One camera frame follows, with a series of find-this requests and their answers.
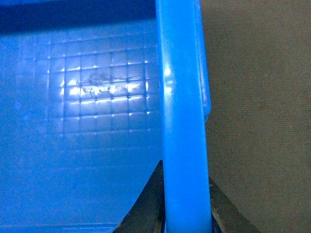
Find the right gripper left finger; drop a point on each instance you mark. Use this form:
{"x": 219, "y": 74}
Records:
{"x": 147, "y": 215}

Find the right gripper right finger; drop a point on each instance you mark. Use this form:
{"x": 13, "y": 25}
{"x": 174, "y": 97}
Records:
{"x": 226, "y": 218}

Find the large blue plastic crate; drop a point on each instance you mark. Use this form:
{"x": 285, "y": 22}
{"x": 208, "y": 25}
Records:
{"x": 93, "y": 94}

